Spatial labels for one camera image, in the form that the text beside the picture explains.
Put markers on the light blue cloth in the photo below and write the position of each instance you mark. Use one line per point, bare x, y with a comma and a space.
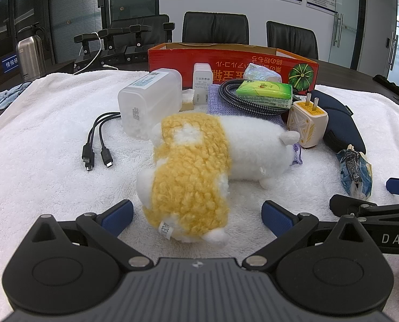
4, 95

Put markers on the white towel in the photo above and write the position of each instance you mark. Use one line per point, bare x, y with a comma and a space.
51, 191

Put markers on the black office chair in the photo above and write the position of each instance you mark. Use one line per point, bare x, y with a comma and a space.
213, 26
290, 37
142, 23

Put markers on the red cardboard box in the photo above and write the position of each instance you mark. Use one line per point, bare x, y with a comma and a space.
233, 63

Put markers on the yellow and white plug adapter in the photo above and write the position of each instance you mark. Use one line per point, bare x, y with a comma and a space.
307, 124

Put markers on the steel thermos jug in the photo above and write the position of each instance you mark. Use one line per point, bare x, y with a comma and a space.
30, 57

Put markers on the navy soft case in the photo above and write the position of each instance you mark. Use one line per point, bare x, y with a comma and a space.
340, 120

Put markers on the yellow and white plush toy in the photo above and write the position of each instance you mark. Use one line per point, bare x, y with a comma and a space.
192, 174

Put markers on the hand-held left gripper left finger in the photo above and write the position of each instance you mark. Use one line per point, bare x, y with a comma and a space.
117, 216

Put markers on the iridescent packet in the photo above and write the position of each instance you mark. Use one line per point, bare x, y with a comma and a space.
261, 72

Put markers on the purple cloth pouch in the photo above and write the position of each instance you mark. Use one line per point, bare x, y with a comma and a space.
216, 102

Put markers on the green tissue pack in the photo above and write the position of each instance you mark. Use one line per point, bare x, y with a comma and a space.
263, 90

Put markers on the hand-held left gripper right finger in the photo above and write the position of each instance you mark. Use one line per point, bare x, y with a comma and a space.
278, 218

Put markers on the white charger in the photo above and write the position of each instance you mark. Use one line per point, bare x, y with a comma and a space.
202, 80

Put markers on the blue snack packet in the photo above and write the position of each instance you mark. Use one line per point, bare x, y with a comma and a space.
354, 174

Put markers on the blue desk sign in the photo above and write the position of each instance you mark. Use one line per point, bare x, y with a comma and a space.
11, 64

